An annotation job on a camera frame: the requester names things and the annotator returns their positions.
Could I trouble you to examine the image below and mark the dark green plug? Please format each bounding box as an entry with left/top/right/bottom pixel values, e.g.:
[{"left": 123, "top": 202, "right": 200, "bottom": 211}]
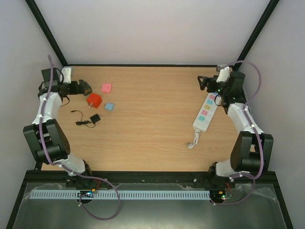
[{"left": 83, "top": 82, "right": 92, "bottom": 96}]

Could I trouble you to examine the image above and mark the red cube adapter plug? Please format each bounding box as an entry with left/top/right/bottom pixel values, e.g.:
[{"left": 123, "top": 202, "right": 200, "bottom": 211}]
[{"left": 87, "top": 93, "right": 102, "bottom": 109}]

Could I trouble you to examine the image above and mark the white power strip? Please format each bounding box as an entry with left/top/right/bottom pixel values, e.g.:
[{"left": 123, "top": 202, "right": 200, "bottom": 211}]
[{"left": 193, "top": 93, "right": 218, "bottom": 132}]

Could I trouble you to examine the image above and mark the pink folding socket plug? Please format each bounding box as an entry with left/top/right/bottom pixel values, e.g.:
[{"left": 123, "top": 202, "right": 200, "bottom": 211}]
[{"left": 101, "top": 83, "right": 112, "bottom": 93}]

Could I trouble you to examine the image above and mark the blue plug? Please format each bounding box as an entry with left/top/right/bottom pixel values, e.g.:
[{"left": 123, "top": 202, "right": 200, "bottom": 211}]
[{"left": 104, "top": 103, "right": 115, "bottom": 111}]

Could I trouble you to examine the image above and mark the black usb plug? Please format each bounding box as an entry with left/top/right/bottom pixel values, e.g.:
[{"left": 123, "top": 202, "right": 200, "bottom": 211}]
[{"left": 70, "top": 110, "right": 101, "bottom": 128}]

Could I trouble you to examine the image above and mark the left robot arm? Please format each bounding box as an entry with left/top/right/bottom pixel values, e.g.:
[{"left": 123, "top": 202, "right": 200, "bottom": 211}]
[{"left": 23, "top": 67, "right": 92, "bottom": 180}]

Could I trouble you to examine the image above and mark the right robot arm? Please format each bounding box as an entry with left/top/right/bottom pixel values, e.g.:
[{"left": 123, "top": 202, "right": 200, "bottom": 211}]
[{"left": 193, "top": 67, "right": 274, "bottom": 187}]

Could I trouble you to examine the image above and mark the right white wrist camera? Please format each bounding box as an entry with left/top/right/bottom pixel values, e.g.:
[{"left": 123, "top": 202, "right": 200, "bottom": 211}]
[{"left": 216, "top": 65, "right": 230, "bottom": 83}]

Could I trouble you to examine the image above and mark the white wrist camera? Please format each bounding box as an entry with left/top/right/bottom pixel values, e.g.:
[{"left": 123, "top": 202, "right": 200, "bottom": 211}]
[
  {"left": 61, "top": 67, "right": 72, "bottom": 83},
  {"left": 216, "top": 65, "right": 230, "bottom": 83}
]

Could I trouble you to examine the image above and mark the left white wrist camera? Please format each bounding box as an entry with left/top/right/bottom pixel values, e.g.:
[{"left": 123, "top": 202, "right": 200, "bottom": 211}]
[{"left": 61, "top": 67, "right": 72, "bottom": 83}]

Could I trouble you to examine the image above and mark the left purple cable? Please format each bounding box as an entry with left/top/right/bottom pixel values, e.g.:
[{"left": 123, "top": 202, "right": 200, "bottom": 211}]
[{"left": 38, "top": 54, "right": 121, "bottom": 220}]

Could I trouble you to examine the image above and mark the white power strip cord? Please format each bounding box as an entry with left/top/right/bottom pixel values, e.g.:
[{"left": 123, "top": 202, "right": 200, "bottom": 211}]
[{"left": 185, "top": 127, "right": 201, "bottom": 150}]

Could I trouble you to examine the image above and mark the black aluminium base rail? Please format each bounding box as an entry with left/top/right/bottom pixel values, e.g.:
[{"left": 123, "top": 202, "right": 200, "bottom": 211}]
[{"left": 22, "top": 170, "right": 278, "bottom": 189}]

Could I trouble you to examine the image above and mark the light blue cable duct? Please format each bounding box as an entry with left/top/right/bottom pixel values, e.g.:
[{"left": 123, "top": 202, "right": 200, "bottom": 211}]
[{"left": 30, "top": 190, "right": 210, "bottom": 200}]

